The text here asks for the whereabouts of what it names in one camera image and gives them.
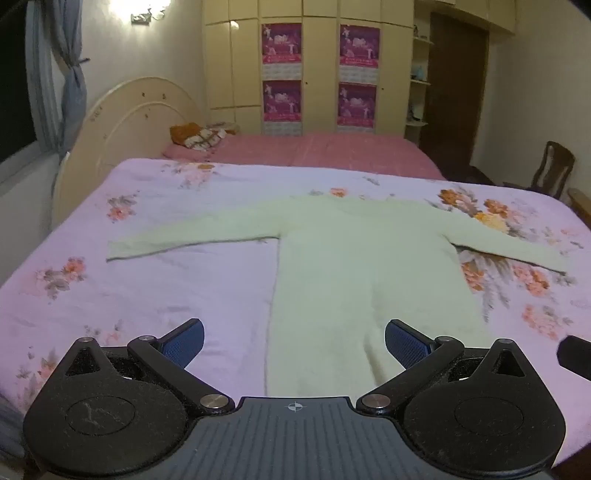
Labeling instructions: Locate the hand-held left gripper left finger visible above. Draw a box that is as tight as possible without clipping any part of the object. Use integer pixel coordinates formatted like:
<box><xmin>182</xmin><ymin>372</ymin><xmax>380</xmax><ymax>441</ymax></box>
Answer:
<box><xmin>44</xmin><ymin>318</ymin><xmax>236</xmax><ymax>416</ymax></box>

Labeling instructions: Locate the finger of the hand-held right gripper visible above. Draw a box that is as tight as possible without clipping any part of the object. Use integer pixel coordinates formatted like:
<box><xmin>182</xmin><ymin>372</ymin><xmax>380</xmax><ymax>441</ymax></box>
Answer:
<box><xmin>556</xmin><ymin>335</ymin><xmax>591</xmax><ymax>384</ymax></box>

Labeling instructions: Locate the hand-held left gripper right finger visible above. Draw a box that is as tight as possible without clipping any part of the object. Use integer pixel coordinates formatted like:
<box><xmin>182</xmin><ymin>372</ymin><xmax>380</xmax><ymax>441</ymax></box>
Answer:
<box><xmin>355</xmin><ymin>318</ymin><xmax>546</xmax><ymax>416</ymax></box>

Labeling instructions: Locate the pale green sweater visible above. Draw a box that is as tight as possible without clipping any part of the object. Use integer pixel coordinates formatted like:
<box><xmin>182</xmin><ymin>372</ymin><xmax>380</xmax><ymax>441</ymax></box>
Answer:
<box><xmin>106</xmin><ymin>191</ymin><xmax>568</xmax><ymax>398</ymax></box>

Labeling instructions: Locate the purple floral blanket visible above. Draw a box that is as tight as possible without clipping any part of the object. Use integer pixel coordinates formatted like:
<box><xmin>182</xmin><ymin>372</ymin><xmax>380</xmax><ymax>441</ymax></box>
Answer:
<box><xmin>0</xmin><ymin>157</ymin><xmax>591</xmax><ymax>472</ymax></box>

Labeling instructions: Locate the wooden furniture piece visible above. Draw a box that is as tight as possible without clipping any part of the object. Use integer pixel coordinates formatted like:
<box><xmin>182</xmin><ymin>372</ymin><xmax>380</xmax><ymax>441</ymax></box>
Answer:
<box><xmin>567</xmin><ymin>188</ymin><xmax>591</xmax><ymax>232</ymax></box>

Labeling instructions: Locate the wooden chair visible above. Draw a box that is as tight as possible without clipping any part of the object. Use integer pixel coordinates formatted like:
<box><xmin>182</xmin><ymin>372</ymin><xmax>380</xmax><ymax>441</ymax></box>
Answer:
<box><xmin>502</xmin><ymin>140</ymin><xmax>576</xmax><ymax>200</ymax></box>

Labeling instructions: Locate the pink bed sheet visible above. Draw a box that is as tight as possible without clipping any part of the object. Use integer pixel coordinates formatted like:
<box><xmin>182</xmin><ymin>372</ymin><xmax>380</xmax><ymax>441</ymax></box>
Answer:
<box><xmin>161</xmin><ymin>131</ymin><xmax>448</xmax><ymax>182</ymax></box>

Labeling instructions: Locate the floral patterned pillow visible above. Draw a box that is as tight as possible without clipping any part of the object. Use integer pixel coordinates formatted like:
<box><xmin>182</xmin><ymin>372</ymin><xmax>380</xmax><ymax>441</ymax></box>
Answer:
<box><xmin>185</xmin><ymin>124</ymin><xmax>230</xmax><ymax>151</ymax></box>

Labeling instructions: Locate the cream rounded headboard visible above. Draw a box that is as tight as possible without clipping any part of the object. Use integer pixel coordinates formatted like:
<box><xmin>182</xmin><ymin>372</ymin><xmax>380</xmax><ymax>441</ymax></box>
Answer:
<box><xmin>52</xmin><ymin>76</ymin><xmax>205</xmax><ymax>228</ymax></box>

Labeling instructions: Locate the dark brown door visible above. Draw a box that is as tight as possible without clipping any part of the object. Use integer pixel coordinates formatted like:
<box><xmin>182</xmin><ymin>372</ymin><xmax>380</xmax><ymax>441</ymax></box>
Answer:
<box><xmin>422</xmin><ymin>11</ymin><xmax>491</xmax><ymax>172</ymax></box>

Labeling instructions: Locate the open corner shelf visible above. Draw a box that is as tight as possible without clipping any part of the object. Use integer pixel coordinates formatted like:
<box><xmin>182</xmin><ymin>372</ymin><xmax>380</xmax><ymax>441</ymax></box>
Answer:
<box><xmin>405</xmin><ymin>11</ymin><xmax>435</xmax><ymax>145</ymax></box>

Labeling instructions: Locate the grey blue curtain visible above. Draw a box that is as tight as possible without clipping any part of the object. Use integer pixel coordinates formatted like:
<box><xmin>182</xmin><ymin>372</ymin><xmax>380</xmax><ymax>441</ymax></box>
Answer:
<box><xmin>25</xmin><ymin>0</ymin><xmax>89</xmax><ymax>163</ymax></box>

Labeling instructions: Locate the cream wardrobe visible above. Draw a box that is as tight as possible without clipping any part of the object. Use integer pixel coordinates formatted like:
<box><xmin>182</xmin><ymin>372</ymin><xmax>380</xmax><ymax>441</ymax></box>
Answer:
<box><xmin>202</xmin><ymin>0</ymin><xmax>416</xmax><ymax>138</ymax></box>

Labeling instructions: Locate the dark window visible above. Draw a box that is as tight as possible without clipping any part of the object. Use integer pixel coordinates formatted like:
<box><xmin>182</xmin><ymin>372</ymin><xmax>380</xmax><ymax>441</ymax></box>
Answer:
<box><xmin>0</xmin><ymin>7</ymin><xmax>38</xmax><ymax>163</ymax></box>

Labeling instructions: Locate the cream overhead cabinet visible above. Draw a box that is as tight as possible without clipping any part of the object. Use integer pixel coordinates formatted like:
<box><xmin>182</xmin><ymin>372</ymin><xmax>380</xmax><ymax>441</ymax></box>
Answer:
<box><xmin>413</xmin><ymin>0</ymin><xmax>519</xmax><ymax>34</ymax></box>

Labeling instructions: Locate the purple wall poster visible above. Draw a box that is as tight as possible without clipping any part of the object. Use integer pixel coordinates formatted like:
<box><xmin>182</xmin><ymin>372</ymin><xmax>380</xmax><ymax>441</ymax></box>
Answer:
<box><xmin>261</xmin><ymin>23</ymin><xmax>303</xmax><ymax>65</ymax></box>
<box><xmin>337</xmin><ymin>82</ymin><xmax>377</xmax><ymax>126</ymax></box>
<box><xmin>339</xmin><ymin>24</ymin><xmax>380</xmax><ymax>68</ymax></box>
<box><xmin>262</xmin><ymin>80</ymin><xmax>303</xmax><ymax>123</ymax></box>

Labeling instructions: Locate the wall lamp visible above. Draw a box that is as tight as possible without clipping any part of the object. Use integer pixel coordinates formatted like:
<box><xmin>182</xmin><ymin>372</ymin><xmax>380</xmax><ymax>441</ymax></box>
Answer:
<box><xmin>108</xmin><ymin>0</ymin><xmax>172</xmax><ymax>25</ymax></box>

